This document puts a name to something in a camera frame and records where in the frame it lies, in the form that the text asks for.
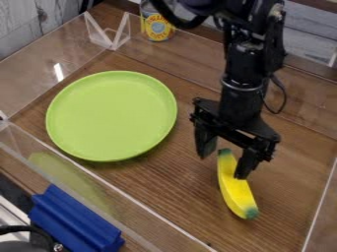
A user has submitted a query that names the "clear acrylic enclosure wall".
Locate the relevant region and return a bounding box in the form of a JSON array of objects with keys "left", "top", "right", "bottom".
[{"left": 0, "top": 111, "right": 217, "bottom": 252}]

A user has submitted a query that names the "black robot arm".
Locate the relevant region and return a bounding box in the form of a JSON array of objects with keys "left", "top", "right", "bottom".
[{"left": 150, "top": 0, "right": 286, "bottom": 179}]

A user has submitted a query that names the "yellow labelled tin can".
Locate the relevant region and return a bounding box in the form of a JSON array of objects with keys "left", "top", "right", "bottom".
[{"left": 139, "top": 0, "right": 175, "bottom": 42}]

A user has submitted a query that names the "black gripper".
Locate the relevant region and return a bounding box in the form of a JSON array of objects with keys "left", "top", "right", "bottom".
[{"left": 190, "top": 79, "right": 281, "bottom": 179}]

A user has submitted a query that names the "black cable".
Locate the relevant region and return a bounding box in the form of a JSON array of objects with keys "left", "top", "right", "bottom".
[{"left": 0, "top": 224, "right": 56, "bottom": 252}]

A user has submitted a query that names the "blue plastic clamp block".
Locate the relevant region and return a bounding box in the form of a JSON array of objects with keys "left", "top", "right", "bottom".
[{"left": 30, "top": 184, "right": 126, "bottom": 252}]

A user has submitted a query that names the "green round plate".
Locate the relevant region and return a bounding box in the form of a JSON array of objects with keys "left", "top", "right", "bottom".
[{"left": 46, "top": 71, "right": 178, "bottom": 162}]

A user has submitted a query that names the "clear acrylic corner bracket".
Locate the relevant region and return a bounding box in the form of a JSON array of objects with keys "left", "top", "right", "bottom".
[{"left": 84, "top": 12, "right": 130, "bottom": 51}]

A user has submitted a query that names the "yellow toy banana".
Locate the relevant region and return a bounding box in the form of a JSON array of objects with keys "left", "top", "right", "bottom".
[{"left": 217, "top": 149, "right": 260, "bottom": 220}]

